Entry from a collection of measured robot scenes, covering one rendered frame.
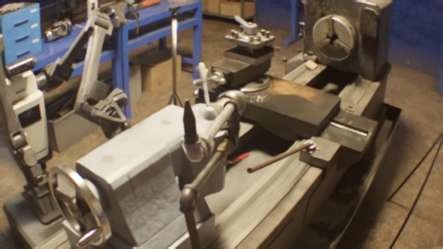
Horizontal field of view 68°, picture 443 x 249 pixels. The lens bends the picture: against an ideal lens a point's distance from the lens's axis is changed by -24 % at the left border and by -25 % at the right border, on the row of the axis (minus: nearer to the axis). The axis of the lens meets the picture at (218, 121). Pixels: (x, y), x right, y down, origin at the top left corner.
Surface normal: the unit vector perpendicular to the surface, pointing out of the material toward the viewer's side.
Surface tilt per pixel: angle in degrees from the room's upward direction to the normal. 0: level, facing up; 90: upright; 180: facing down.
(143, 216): 70
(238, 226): 0
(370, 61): 90
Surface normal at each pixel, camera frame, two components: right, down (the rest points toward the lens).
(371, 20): -0.57, 0.39
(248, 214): 0.01, -0.88
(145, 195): 0.80, 0.06
